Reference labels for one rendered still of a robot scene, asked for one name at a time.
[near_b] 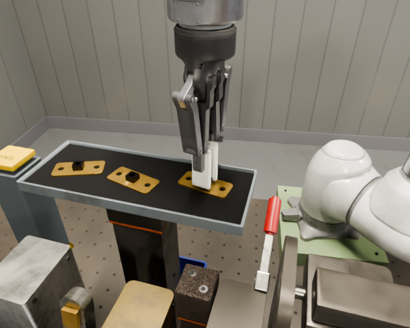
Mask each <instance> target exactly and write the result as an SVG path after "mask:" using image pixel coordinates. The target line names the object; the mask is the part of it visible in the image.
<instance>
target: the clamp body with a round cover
mask: <svg viewBox="0 0 410 328"><path fill-rule="evenodd" d="M102 328H177V326H176V311H175V302H174V293H173V291H172V290H170V289H167V288H162V287H159V286H154V285H151V284H147V283H144V282H139V281H136V280H131V281H129V282H128V283H126V285H125V287H124V289H123V290H122V292H121V294H120V295H119V297H118V299H117V301H116V303H115V305H114V306H113V308H112V310H111V311H110V313H109V315H108V317H107V319H106V321H105V323H104V324H103V326H102Z"/></svg>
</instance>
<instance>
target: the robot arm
mask: <svg viewBox="0 0 410 328"><path fill-rule="evenodd" d="M166 2H167V17H168V19H170V20H171V21H173V22H174V23H176V26H175V27H174V47H175V54H176V56H177V57H178V58H179V59H181V60H182V61H183V62H184V64H185V67H184V74H183V81H184V86H183V88H182V90H181V91H180V92H177V91H174V92H173V93H172V100H173V103H174V105H175V107H176V110H177V115H178V123H179V128H180V135H181V140H182V148H183V152H185V153H188V154H192V184H193V185H195V186H199V187H202V188H204V189H208V190H209V189H210V188H211V177H212V180H213V181H216V180H217V165H218V143H217V142H220V143H222V142H223V141H224V138H225V137H223V136H220V132H224V130H225V120H226V108H227V101H228V90H229V84H230V78H231V75H232V66H227V65H225V61H227V60H229V59H231V58H232V57H233V56H234V55H235V52H236V32H237V27H236V26H235V25H234V23H236V22H239V21H240V20H241V19H242V18H243V13H244V2H245V0H166ZM287 203H288V205H289V206H290V207H291V208H290V209H287V210H282V211H281V214H282V215H281V218H282V219H283V220H287V221H295V222H297V225H298V227H299V231H300V238H301V240H303V241H312V240H315V239H355V240H358V239H360V238H361V235H362V236H364V237H365V238H366V239H368V240H369V241H371V242H372V243H373V244H375V245H377V246H378V247H379V248H381V249H383V250H384V251H386V252H387V253H389V254H391V255H393V256H394V257H396V258H398V259H400V260H403V261H404V262H407V263H410V153H409V155H408V157H407V159H406V160H405V163H404V164H403V166H401V167H397V168H395V169H392V170H390V171H388V172H387V173H386V175H385V176H384V177H382V176H381V175H380V174H379V173H378V172H377V171H376V170H375V169H374V168H373V166H372V160H371V159H370V156H369V155H368V154H367V152H366V151H365V150H364V149H363V148H362V147H360V146H359V145H358V144H356V143H354V142H351V141H346V140H334V141H331V142H329V143H327V144H326V145H325V146H323V147H322V148H321V149H319V150H318V151H317V152H316V153H315V155H314V156H313V158H312V159H311V161H310V163H309V165H308V168H307V171H306V174H305V177H304V180H303V186H302V190H301V197H289V198H288V201H287Z"/></svg>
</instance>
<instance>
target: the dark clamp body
mask: <svg viewBox="0 0 410 328"><path fill-rule="evenodd" d="M266 296H267V292H263V291H260V290H255V289H254V284H249V283H246V282H241V281H238V280H233V279H222V280H220V282H219V285H218V288H217V292H216V295H215V299H214V302H213V306H212V310H211V312H210V317H209V320H208V324H207V326H206V328H262V324H263V319H264V310H265V305H266Z"/></svg>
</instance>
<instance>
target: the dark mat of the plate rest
mask: <svg viewBox="0 0 410 328"><path fill-rule="evenodd" d="M74 161H105V167H104V170H103V173H102V174H98V175H84V176H60V177H52V175H51V173H52V172H53V169H54V168H55V166H56V164H58V163H67V162H74ZM120 167H125V168H127V169H130V170H133V171H135V172H139V173H141V174H144V175H146V176H149V177H151V178H155V179H156V180H159V184H158V185H157V186H156V187H155V188H154V189H153V190H151V192H149V194H146V195H144V194H142V193H139V192H137V191H134V190H132V189H129V188H127V187H124V186H123V185H120V184H117V183H114V182H112V181H110V180H108V179H107V177H108V176H109V175H110V174H111V173H112V172H114V171H115V170H117V169H118V168H120ZM188 171H191V172H192V164H191V163H183V162H179V161H171V160H167V159H159V158H154V157H147V156H140V155H135V154H127V153H123V152H115V151H111V150H103V149H99V148H91V147H87V146H79V145H74V144H69V145H67V146H66V147H65V148H63V149H62V150H61V151H60V152H59V153H58V154H56V155H55V156H54V157H52V158H51V159H50V160H49V161H48V162H47V163H45V164H44V165H43V166H41V167H40V168H39V169H38V170H37V171H36V172H34V173H33V174H32V175H30V177H28V178H27V179H26V180H25V181H24V182H29V183H33V184H39V185H45V186H49V187H55V188H59V189H65V190H69V191H75V192H78V193H84V194H88V195H94V196H98V197H104V198H110V199H114V200H120V201H124V202H130V203H134V204H140V205H143V206H149V207H153V208H159V209H163V210H169V211H173V212H179V213H185V214H189V215H195V216H199V217H205V218H208V219H215V220H218V221H224V222H228V223H234V224H238V225H240V224H241V221H242V218H243V213H244V211H245V206H246V203H247V199H248V196H249V191H250V189H251V184H252V182H253V177H254V174H251V173H247V172H240V171H232V170H227V169H220V168H217V179H218V180H222V181H224V182H228V183H231V184H232V185H233V188H232V189H231V191H230V192H229V194H228V195H227V196H226V198H218V197H215V196H212V195H208V194H205V193H202V192H200V191H196V190H194V189H190V188H188V187H184V186H181V185H179V184H178V181H179V180H180V178H181V177H182V176H183V175H184V174H185V173H186V172H188Z"/></svg>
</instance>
